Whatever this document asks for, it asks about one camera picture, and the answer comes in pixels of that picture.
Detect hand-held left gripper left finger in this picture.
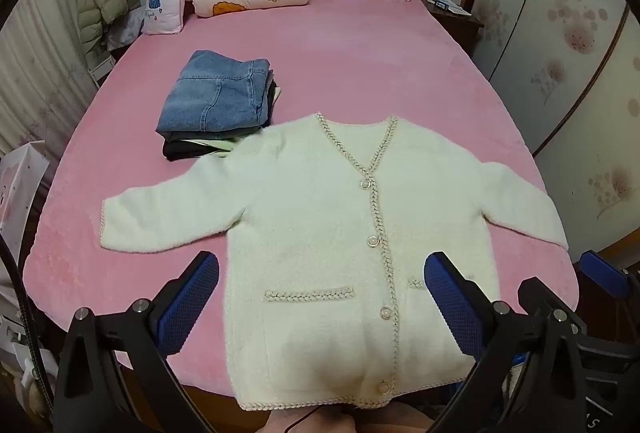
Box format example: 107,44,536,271
52,250,221,433

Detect wooden nightstand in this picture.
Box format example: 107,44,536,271
417,0,485,59

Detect floral wardrobe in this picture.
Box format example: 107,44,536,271
460,0,640,259

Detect black cable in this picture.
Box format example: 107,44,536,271
285,405,323,433

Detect papers on nightstand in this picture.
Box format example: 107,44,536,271
425,0,472,16

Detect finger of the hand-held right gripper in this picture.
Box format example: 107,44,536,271
580,250,632,300
517,278,588,339

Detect white paper bag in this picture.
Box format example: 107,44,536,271
0,140,51,264

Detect pink bed blanket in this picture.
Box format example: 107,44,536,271
22,0,578,396

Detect folded light green garment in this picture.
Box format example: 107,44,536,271
175,136,242,155

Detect folded black garment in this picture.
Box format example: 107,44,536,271
162,83,281,161

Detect folded blue jeans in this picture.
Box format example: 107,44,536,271
156,50,273,134

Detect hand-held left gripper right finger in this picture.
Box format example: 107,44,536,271
424,251,588,433

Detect white fuzzy cardigan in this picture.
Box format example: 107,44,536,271
100,113,569,411

